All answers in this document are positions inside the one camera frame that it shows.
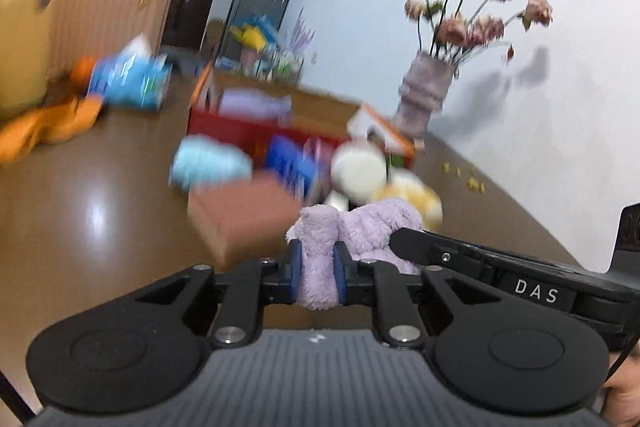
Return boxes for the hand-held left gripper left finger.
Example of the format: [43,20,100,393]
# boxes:
[134,240,303,351]

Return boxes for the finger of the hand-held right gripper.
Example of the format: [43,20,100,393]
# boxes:
[389,228,502,281]

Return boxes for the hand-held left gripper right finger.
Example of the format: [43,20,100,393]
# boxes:
[332,241,501,351]

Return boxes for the purple plush toy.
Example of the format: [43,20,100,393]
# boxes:
[285,198,426,311]

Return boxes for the white alpaca plush yellow sweater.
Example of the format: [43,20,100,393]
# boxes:
[325,139,444,228]

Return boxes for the person's right hand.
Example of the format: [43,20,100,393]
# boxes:
[602,343,640,427]

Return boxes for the scattered yellow petals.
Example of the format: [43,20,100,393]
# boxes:
[442,162,489,194]

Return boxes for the blue printed packet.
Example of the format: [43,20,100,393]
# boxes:
[264,134,322,198]

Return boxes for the blue plush toy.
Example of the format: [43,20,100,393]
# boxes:
[169,134,254,192]

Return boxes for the light lavender plush toy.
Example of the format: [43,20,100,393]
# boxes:
[217,88,294,126]

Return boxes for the storage rack with goods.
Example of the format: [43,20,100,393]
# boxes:
[215,14,312,86]

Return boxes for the dried pink flowers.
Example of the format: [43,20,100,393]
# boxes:
[392,0,554,68]

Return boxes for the yellow toy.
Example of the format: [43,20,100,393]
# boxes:
[242,24,269,50]

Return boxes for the purple lavender bunch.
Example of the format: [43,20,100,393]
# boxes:
[291,8,317,54]

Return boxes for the blue tissue pack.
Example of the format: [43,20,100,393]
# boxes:
[87,34,174,112]

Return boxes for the orange plush toy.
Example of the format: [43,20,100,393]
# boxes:
[0,56,109,164]

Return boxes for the yellow object with grey strap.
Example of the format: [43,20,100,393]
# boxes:
[0,0,74,118]

